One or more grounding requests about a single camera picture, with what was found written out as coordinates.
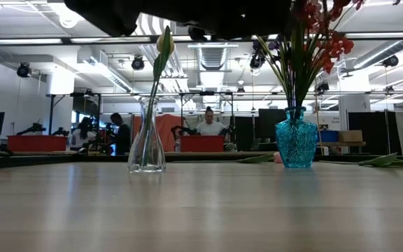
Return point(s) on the clear glass vase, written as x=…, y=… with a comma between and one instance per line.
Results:
x=152, y=157

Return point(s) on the pink artificial tulip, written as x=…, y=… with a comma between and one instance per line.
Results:
x=277, y=157

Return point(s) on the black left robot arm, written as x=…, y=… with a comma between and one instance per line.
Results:
x=187, y=14

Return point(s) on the blue textured glass vase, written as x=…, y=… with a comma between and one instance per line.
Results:
x=296, y=140

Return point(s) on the person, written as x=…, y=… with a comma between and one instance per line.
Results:
x=82, y=134
x=210, y=127
x=121, y=134

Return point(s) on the red plastic bin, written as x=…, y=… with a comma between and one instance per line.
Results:
x=35, y=143
x=201, y=143

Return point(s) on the orange fabric partition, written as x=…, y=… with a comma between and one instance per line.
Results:
x=168, y=126

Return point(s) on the black ceiling spotlight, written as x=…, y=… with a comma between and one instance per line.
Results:
x=391, y=61
x=138, y=63
x=24, y=70
x=256, y=62
x=323, y=86

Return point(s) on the blue storage bin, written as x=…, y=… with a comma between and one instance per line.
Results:
x=328, y=136

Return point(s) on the wooden shelf board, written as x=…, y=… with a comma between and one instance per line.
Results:
x=343, y=143

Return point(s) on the brown cardboard box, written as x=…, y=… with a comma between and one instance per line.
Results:
x=350, y=136

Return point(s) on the black overhead light beam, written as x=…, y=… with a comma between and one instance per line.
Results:
x=66, y=41

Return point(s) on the silver ventilation duct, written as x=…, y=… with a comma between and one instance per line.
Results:
x=212, y=57

